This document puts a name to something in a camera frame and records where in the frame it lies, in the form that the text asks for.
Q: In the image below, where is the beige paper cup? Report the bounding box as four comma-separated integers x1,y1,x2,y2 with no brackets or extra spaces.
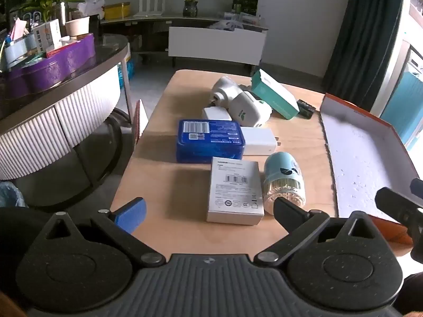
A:
65,16,91,38

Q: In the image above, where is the white box with barcode label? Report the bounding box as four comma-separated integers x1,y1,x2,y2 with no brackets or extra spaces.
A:
206,156,265,226

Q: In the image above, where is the blue box with barcode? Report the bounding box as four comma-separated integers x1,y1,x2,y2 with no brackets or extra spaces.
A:
176,119,246,164

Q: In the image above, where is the teal suitcase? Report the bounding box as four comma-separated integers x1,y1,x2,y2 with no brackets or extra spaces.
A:
379,71,423,153

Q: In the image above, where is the white router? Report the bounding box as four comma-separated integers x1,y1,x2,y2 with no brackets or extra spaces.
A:
134,0,165,18

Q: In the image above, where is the round table with ribbed base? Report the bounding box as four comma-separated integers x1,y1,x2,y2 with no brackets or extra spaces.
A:
0,33,138,206

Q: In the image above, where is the white charger with prongs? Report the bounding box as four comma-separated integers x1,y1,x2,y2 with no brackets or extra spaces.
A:
241,126,281,156

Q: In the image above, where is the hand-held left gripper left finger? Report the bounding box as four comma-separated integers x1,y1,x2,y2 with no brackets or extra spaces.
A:
31,197,166,267

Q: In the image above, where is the red and white booklet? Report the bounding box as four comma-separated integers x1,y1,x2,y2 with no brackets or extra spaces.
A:
134,99,149,145

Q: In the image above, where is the white device with green logo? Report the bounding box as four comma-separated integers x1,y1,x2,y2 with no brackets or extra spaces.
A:
229,91,272,128

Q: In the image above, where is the leafy green table plant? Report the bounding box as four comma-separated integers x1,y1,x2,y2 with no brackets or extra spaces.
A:
19,0,85,24

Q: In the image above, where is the blue plastic bag in cabinet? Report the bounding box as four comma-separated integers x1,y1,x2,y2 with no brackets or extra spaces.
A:
209,19,242,31

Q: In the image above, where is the small black device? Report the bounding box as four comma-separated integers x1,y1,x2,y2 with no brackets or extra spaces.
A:
297,99,315,119

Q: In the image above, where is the blue trash bag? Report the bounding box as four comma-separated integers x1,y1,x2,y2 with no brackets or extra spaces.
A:
0,181,29,209

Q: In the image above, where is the blue bag on floor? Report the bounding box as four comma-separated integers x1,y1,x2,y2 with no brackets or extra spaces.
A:
117,61,137,88

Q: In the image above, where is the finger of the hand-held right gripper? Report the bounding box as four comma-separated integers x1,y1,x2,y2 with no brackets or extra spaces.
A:
409,177,423,201
376,187,423,236

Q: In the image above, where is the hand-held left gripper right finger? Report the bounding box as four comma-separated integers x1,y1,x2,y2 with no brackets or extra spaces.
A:
254,197,392,267

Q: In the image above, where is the small white box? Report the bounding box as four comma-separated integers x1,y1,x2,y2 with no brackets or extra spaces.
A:
201,106,232,122

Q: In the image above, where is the dark television stand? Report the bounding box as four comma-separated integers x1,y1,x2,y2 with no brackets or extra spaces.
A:
99,12,269,64

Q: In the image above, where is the white plastic bag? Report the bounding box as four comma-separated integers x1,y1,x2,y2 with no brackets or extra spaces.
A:
77,0,106,16

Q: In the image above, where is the yellow box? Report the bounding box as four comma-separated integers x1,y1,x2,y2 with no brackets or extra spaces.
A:
103,3,131,21

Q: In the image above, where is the dark green curtain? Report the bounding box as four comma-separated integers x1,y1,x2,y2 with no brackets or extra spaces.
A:
321,0,406,107

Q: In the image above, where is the teal cardboard box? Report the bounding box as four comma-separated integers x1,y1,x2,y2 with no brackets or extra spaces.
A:
251,69,300,120

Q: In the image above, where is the purple box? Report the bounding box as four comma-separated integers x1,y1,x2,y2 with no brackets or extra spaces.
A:
0,33,96,99

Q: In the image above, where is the white drawer cabinet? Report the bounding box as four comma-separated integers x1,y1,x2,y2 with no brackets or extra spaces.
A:
168,26,268,68

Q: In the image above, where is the white and orange carton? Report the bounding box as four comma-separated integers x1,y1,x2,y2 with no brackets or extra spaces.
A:
33,19,62,54

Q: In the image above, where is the orange and white cardboard box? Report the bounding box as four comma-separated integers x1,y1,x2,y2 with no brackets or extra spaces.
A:
318,92,423,238

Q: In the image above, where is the white device with green button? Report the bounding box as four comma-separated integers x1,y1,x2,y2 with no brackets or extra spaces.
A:
211,76,246,107

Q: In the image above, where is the green and black box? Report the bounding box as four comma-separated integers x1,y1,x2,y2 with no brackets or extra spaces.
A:
233,0,259,16

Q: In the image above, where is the light blue cotton swab jar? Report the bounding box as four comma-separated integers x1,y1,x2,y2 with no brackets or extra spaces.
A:
263,152,305,216

